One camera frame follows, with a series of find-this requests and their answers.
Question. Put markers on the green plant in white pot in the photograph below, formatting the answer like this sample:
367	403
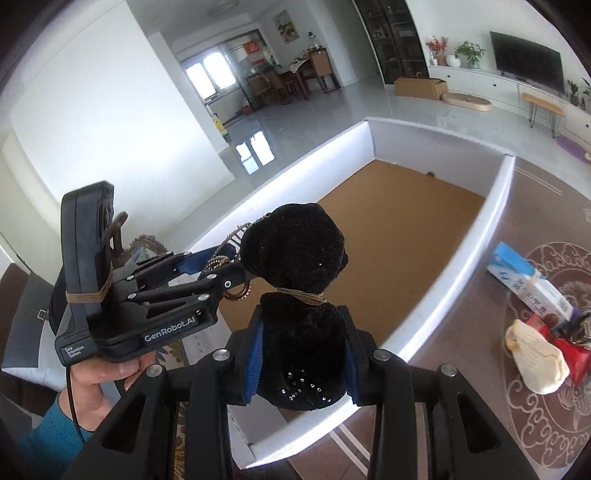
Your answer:
470	50

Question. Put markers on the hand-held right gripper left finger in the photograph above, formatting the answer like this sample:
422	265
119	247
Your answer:
254	364

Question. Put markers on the person's left hand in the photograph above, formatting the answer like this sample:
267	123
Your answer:
99	383

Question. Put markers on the cardboard box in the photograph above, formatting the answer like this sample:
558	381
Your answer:
418	87

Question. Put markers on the window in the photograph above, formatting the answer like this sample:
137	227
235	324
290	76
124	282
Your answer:
207	74

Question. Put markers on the black velvet hair bow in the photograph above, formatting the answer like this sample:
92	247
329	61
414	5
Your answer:
295	258

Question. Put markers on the dark glass display cabinet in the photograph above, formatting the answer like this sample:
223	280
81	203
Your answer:
392	41

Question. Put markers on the white television cabinet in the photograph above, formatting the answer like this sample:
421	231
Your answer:
471	83

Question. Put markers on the person's left forearm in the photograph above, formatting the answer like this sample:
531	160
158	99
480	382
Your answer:
41	443

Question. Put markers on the wooden bench with metal legs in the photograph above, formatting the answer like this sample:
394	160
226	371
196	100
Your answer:
542	102

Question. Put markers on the black television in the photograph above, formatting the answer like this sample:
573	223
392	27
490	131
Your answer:
526	60

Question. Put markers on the wall painting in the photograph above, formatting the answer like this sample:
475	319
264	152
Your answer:
286	26

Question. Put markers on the red door sign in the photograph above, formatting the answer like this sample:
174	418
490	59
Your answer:
255	53

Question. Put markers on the wooden dining table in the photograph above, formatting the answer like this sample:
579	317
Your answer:
298	74

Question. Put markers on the purple mat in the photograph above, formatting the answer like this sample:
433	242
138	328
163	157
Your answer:
572	147

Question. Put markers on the small green potted plant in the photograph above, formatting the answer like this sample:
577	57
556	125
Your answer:
573	90

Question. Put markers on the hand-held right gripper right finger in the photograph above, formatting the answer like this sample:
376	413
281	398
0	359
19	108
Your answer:
353	369

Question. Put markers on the purple and teal item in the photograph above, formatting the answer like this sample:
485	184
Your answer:
575	321

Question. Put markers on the brown patterned desktop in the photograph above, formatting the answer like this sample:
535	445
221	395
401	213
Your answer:
461	415

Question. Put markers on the oval wooden board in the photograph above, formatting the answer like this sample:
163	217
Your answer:
466	101

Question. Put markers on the wooden dining chair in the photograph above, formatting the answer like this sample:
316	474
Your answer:
321	67

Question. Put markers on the blue and white medicine box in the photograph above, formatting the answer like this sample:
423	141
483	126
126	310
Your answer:
512	272

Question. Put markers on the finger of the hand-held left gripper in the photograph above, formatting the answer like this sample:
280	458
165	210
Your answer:
203	257
221	279

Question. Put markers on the large white box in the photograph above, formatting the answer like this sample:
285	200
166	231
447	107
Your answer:
461	295

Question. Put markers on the large green potted plant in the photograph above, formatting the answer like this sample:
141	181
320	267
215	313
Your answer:
586	92

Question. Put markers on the red flower plant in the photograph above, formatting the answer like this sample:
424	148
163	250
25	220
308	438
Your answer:
437	46

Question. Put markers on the grey cushion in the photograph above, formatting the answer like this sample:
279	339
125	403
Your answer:
27	341

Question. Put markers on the red plastic item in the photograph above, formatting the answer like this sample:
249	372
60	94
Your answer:
575	360

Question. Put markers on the cream fabric bundle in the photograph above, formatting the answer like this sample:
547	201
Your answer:
535	360

